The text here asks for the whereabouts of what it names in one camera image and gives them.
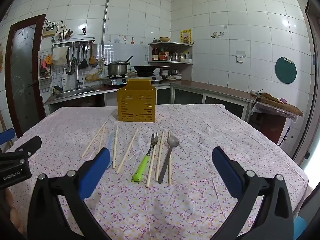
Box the white soap bottle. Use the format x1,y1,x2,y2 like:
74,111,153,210
61,69,69,91

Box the chrome faucet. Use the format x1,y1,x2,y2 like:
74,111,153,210
69,57,84,89

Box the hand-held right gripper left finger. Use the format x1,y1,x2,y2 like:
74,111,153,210
27,147,111,240

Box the floral tablecloth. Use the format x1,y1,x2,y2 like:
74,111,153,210
5,103,309,240

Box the hanging kitchen utensils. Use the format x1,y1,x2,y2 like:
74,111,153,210
66,44,99,70

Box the steel wall utensil rack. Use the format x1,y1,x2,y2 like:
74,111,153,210
51,36,96,48

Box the steel cooking pot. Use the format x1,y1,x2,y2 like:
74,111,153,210
104,56,134,77

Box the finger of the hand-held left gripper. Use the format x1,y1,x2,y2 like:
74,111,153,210
4,136,42,158

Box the metal wall pipe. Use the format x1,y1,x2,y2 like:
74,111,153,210
101,0,114,58

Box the person's left forearm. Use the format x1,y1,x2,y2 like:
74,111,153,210
4,189,28,238

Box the grey metal spoon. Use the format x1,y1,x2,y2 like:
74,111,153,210
157,136,180,184

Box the white hanging bag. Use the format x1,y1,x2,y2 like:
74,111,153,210
51,47,69,67

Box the round green cutting board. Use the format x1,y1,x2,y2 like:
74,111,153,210
275,56,297,84

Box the yellow perforated utensil holder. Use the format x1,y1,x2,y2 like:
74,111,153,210
117,79,157,123

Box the stack of plates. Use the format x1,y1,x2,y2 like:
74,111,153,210
161,69,183,80

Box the brown door with frosted glass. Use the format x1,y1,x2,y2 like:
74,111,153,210
5,14,47,138

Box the wire grid wall rack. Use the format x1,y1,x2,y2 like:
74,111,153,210
38,50,54,80

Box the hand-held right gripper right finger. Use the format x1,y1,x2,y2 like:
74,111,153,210
211,146,295,240

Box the wooden cutting board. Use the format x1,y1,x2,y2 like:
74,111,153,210
256,93,304,117

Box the steel kitchen sink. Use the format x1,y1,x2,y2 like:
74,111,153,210
51,86,100,99

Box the row of condiment bottles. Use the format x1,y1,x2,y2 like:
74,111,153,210
151,46,193,62

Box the wall electric box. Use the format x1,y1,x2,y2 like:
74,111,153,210
41,26,58,39

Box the wooden chopstick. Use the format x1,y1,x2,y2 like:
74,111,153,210
98,127,105,151
81,121,107,158
146,144,157,188
112,125,119,169
116,127,139,174
168,130,172,186
155,129,165,182

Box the kitchen counter with cabinets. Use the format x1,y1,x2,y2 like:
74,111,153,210
45,79,257,123

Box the yellow wall poster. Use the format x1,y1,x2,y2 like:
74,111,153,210
180,29,192,44

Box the small side cabinet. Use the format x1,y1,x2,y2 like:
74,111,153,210
250,102,298,146

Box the gas stove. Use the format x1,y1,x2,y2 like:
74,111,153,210
103,72,163,86

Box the light blue plastic spoon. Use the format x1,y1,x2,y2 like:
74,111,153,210
107,134,114,168

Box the corner wall shelf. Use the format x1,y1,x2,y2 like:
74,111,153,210
147,41,194,81

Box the green handled metal fork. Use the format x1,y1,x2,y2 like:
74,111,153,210
131,132,159,183

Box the black wok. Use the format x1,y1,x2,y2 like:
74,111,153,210
131,65,170,74

